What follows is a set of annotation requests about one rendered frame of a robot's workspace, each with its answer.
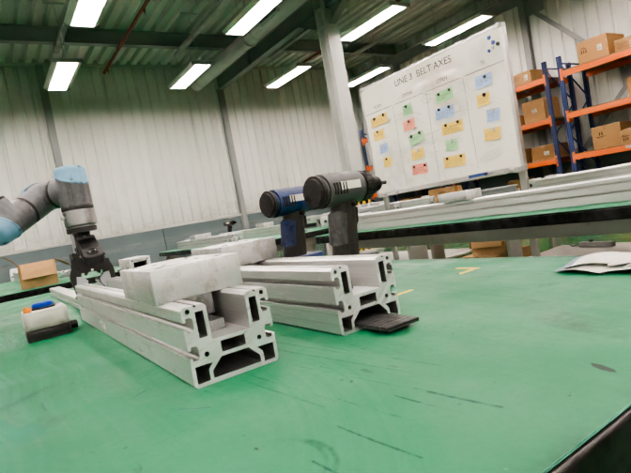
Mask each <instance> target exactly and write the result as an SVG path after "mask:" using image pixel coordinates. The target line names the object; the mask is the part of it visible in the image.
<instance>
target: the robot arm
mask: <svg viewBox="0 0 631 473"><path fill-rule="evenodd" d="M58 208H61V212H62V215H63V216H64V217H60V220H61V221H64V224H65V227H66V228H68V229H67V235H72V236H73V237H74V242H75V247H76V251H77V252H76V253H73V254H70V255H69V259H70V263H71V265H70V266H71V270H70V273H69V279H70V282H71V284H72V286H73V288H74V291H75V294H76V297H77V295H79V296H81V295H82V294H81V293H77V292H76V290H75V286H76V285H79V284H84V283H88V280H87V279H85V278H84V277H82V274H81V273H84V274H85V276H86V275H87V274H88V272H91V271H97V272H98V273H100V270H101V269H102V272H101V275H100V277H99V280H100V283H102V284H103V285H104V286H105V287H108V282H107V280H108V279H110V278H113V277H115V269H114V267H113V265H112V263H111V262H110V260H109V257H107V258H105V257H104V254H105V252H103V250H102V248H101V246H100V244H99V242H98V241H97V239H96V238H95V236H94V235H90V231H95V230H98V227H97V225H95V223H97V217H96V212H95V208H94V205H93V200H92V195H91V190H90V187H89V180H88V178H87V174H86V170H85V168H84V167H83V166H81V165H68V166H62V167H58V168H55V169H54V179H51V180H48V181H44V182H40V183H34V184H32V185H30V186H28V187H25V188H24V189H23V190H22V191H21V194H20V196H18V197H17V198H15V199H13V200H12V201H9V199H7V198H6V197H5V196H4V195H3V194H1V193H0V246H5V245H7V244H8V243H10V242H11V241H13V240H14V239H16V238H18V237H20V236H21V235H22V234H23V233H24V232H25V231H26V230H28V229H29V228H30V227H32V226H33V225H34V224H36V223H37V222H38V221H40V220H41V219H43V218H44V217H45V216H47V215H48V214H49V213H50V212H52V211H53V210H55V209H58Z"/></svg>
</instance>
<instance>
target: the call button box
mask: <svg viewBox="0 0 631 473"><path fill-rule="evenodd" d="M31 311H32V312H31V313H23V312H21V316H22V320H23V327H24V329H25V331H24V332H25V337H26V340H27V341H28V343H35V342H38V341H42V340H46V339H50V338H53V337H57V336H61V335H64V334H68V333H71V329H72V328H77V327H78V322H77V319H74V320H69V314H68V309H67V306H66V305H65V304H63V303H56V304H51V305H49V306H45V307H41V308H35V309H31Z"/></svg>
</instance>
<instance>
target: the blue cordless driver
mask: <svg viewBox="0 0 631 473"><path fill-rule="evenodd" d="M302 191H303V186H298V187H291V188H284V189H277V190H270V191H264V192H263V193H262V194H261V196H260V199H259V206H260V210H261V212H262V213H263V214H264V216H266V217H267V218H277V217H283V220H282V221H280V227H281V243H282V247H283V248H284V257H308V256H324V252H322V251H317V252H308V251H307V249H306V238H305V228H307V222H306V215H304V214H305V212H307V211H310V210H315V209H312V208H310V207H309V206H308V205H307V204H306V202H305V200H304V198H303V192H302Z"/></svg>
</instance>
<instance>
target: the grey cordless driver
mask: <svg viewBox="0 0 631 473"><path fill-rule="evenodd" d="M386 183H387V181H386V180H384V181H381V179H380V178H379V177H378V176H375V175H372V174H370V173H369V172H366V171H365V170H364V171H347V172H340V173H331V174H323V175H315V176H310V177H308V178H307V179H306V181H305V182H304V185H303V191H302V192H303V198H304V200H305V202H306V204H307V205H308V206H309V207H310V208H312V209H324V208H331V212H330V214H328V224H329V239H330V245H331V246H332V256H334V255H360V254H379V251H376V250H374V251H363V252H360V250H359V240H358V228H357V222H358V221H359V214H358V207H357V205H358V202H361V201H366V200H369V199H371V197H373V196H374V193H375V192H377V191H379V190H380V189H381V186H382V185H383V184H386Z"/></svg>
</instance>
